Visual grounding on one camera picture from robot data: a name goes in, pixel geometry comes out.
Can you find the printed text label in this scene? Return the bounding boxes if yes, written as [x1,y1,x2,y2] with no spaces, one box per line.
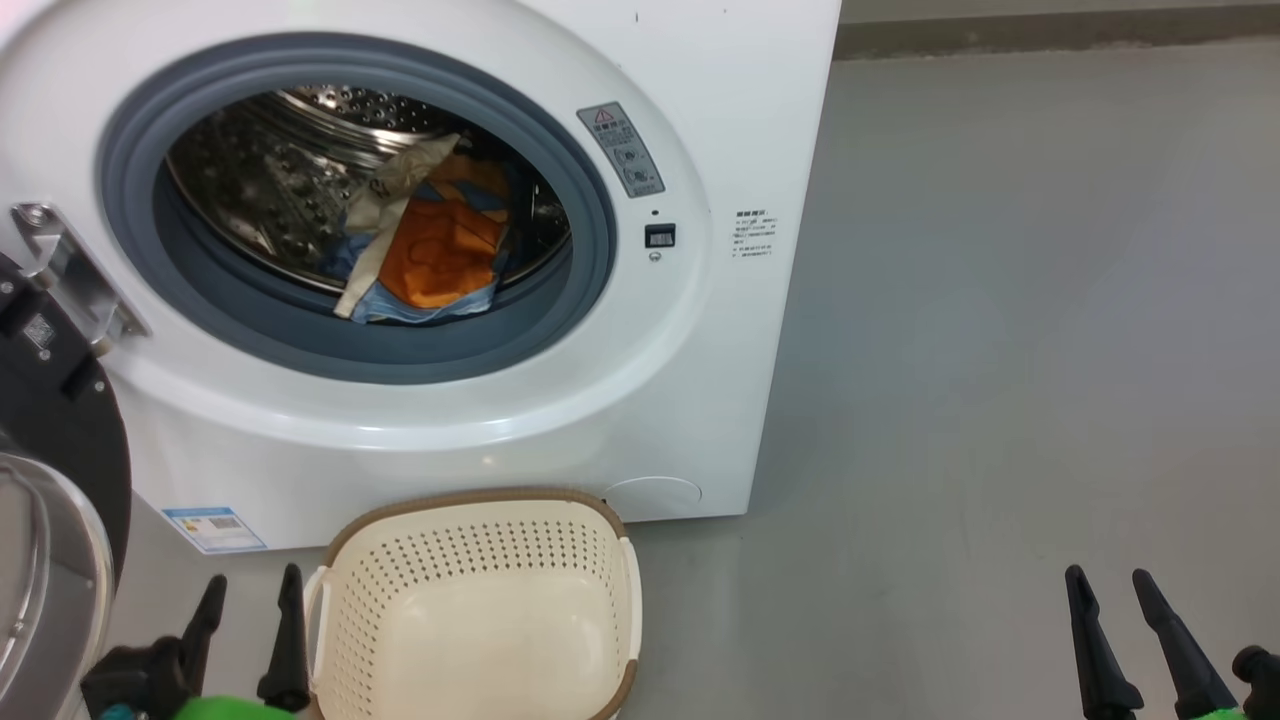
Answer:
[733,208,779,261]

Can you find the stainless steel washing machine drum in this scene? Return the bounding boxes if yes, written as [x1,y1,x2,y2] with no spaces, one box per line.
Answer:
[165,83,571,296]

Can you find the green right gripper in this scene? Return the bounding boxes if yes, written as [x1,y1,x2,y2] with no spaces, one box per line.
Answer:
[1065,565,1251,720]

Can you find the blue energy label sticker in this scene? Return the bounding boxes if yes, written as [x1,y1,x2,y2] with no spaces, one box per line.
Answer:
[162,506,269,555]

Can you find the metal door hinge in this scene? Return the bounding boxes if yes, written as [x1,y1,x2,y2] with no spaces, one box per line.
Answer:
[10,202,151,349]

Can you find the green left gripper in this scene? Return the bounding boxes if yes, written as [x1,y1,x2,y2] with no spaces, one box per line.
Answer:
[170,563,311,720]

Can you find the grey warning sticker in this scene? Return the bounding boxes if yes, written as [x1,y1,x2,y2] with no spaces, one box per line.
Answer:
[577,101,666,199]

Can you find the round filter cover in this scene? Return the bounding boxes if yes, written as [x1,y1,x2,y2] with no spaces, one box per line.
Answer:
[602,476,703,521]

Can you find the blue patterned garment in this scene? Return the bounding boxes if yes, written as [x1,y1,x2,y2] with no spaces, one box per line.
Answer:
[320,232,498,324]

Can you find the cream and orange garment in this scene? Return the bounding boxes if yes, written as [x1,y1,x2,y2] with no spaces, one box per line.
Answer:
[333,135,511,319]

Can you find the white front-load washing machine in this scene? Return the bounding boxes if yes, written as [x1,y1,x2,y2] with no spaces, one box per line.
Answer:
[0,0,843,553]

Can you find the round black glass washer door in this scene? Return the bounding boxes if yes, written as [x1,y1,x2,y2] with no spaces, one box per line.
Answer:
[0,250,133,720]

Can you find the cream basket with brown rim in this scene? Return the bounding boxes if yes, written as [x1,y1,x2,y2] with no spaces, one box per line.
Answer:
[303,487,643,720]

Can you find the grey rubber door gasket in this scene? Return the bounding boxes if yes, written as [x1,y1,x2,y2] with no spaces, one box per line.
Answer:
[97,33,618,386]

